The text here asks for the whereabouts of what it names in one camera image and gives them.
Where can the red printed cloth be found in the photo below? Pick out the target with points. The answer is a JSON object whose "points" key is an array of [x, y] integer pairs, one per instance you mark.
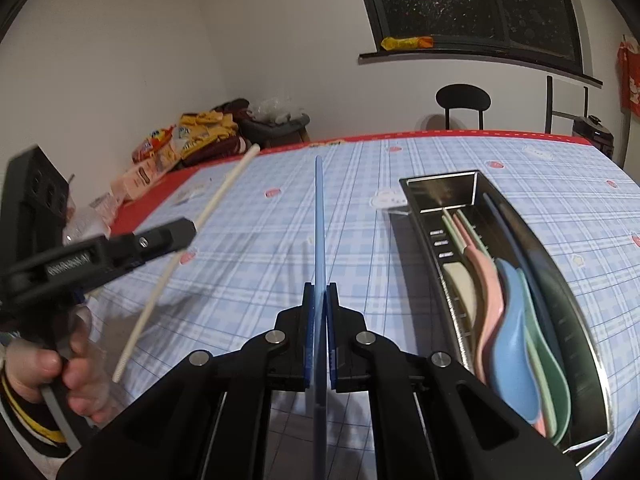
{"points": [[630, 75]]}

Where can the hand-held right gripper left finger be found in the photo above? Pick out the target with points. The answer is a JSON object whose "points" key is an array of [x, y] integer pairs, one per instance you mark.
{"points": [[309, 330]]}

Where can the yellow and maroon clothes pile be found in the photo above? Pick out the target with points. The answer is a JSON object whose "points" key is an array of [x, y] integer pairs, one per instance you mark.
{"points": [[210, 135]]}

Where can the black round chair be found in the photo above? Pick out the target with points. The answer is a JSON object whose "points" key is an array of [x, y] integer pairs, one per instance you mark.
{"points": [[462, 97]]}

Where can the dark window with sill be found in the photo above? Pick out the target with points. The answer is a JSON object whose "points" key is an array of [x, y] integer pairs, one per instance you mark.
{"points": [[475, 5]]}

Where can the blue plastic spoon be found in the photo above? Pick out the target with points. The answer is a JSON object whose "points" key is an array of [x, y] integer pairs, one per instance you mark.
{"points": [[515, 350]]}

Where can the yellow orange packet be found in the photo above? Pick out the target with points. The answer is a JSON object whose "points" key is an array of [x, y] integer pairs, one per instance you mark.
{"points": [[405, 43]]}

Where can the person's left forearm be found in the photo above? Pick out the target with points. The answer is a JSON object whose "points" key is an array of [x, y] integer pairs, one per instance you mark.
{"points": [[25, 430]]}

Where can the snack bags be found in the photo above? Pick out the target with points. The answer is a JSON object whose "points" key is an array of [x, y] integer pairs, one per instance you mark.
{"points": [[145, 175]]}

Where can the orange snack bag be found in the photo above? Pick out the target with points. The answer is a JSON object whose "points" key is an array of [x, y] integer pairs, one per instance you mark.
{"points": [[152, 145]]}

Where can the pink plastic spoon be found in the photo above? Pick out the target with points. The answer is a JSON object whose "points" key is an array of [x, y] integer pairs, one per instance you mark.
{"points": [[485, 300]]}

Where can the beige chopstick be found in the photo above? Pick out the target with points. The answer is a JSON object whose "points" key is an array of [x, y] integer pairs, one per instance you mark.
{"points": [[220, 192]]}

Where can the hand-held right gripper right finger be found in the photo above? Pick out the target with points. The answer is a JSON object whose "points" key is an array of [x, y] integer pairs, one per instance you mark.
{"points": [[332, 330]]}

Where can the green plastic spoon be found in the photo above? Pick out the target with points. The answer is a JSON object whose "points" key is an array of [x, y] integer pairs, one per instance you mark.
{"points": [[552, 380]]}

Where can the crumpled clear plastic bags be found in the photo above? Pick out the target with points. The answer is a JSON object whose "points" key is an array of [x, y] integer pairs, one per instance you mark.
{"points": [[275, 110]]}

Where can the black metal frame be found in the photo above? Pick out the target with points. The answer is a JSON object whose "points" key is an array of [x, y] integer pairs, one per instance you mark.
{"points": [[550, 105]]}

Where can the grey stool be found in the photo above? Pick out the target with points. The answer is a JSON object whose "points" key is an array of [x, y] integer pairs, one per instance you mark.
{"points": [[275, 130]]}

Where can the dark rice cooker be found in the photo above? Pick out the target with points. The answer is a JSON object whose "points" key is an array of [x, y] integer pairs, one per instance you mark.
{"points": [[592, 135]]}

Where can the stainless steel utensil tray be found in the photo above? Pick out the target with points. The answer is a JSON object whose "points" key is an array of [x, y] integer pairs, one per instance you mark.
{"points": [[575, 320]]}

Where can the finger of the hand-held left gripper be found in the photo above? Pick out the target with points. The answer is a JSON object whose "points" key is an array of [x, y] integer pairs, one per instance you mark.
{"points": [[167, 237]]}

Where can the person's left hand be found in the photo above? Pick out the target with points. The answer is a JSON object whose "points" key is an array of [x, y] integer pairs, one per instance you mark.
{"points": [[85, 375]]}

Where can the clear plastic container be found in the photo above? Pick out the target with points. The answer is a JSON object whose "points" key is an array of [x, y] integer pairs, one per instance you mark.
{"points": [[90, 217]]}

